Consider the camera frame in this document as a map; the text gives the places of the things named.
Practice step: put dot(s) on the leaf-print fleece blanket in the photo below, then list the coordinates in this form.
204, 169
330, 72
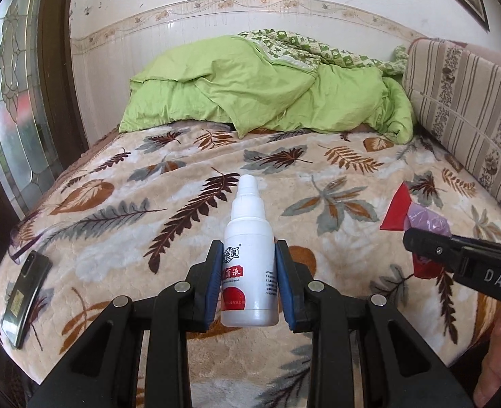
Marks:
127, 229

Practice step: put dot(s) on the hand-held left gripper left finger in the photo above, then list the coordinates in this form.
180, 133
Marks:
213, 306

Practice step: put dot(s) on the striped floral cushion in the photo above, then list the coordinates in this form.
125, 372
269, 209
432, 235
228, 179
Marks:
467, 93

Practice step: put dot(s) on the person's right hand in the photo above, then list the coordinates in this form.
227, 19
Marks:
497, 361

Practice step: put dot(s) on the green duvet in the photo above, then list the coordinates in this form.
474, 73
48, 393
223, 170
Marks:
254, 89

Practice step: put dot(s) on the wooden door with stained glass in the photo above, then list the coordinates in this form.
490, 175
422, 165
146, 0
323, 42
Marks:
17, 93

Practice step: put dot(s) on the green patterned quilt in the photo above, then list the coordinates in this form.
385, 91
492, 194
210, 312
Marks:
318, 49

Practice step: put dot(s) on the white spray bottle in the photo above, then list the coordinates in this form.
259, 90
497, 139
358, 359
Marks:
248, 238

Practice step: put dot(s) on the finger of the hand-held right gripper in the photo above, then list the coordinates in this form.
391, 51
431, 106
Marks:
429, 244

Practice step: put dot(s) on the dark smartphone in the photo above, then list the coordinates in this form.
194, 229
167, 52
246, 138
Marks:
25, 297

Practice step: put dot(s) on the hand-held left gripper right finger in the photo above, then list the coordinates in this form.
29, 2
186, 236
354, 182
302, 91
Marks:
285, 301

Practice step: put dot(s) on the purple wrapper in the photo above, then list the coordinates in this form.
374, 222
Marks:
429, 221

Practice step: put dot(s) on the red and white plastic packet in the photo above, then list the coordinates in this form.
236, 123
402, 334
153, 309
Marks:
395, 216

